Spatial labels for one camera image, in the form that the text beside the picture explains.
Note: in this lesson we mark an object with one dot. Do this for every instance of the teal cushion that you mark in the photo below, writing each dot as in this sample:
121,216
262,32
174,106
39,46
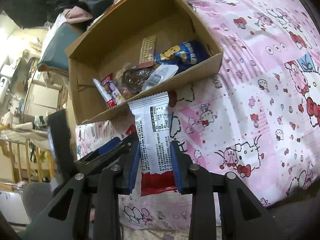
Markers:
54,58

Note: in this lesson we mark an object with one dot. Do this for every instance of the pink cartoon print bedsheet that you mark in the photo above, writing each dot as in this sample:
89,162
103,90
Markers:
258,116

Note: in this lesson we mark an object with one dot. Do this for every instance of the white blue snack packet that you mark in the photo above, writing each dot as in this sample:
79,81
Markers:
106,96

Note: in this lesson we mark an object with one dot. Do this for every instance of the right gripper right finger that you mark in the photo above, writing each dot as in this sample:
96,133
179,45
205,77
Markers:
242,214

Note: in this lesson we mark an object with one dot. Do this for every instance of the brown chocolate bar packet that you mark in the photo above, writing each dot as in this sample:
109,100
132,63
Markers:
159,75

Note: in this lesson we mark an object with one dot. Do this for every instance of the red white biscuit packet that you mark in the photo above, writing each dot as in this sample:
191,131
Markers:
112,89

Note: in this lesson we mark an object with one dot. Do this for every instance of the yellow cracker packet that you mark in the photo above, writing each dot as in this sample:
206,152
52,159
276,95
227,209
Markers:
147,51

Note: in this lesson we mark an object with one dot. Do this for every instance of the dark dried meat packet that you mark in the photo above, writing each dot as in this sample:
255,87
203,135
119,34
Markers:
133,79

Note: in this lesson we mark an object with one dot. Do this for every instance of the pink clothing pile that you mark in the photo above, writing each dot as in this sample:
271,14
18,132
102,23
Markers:
76,15

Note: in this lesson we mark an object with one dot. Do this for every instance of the blue yellow chip bag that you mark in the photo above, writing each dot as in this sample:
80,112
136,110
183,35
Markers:
183,55

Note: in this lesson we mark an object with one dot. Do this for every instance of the white red wafer packet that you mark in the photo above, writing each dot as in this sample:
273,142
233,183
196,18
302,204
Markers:
153,130

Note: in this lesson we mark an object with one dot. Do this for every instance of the wooden chair frame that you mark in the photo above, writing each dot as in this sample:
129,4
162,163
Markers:
29,154

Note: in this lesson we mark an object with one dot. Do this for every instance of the brown cardboard box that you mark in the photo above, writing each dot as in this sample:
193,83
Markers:
116,39

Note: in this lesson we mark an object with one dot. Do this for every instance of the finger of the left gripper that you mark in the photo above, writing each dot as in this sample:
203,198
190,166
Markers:
106,155

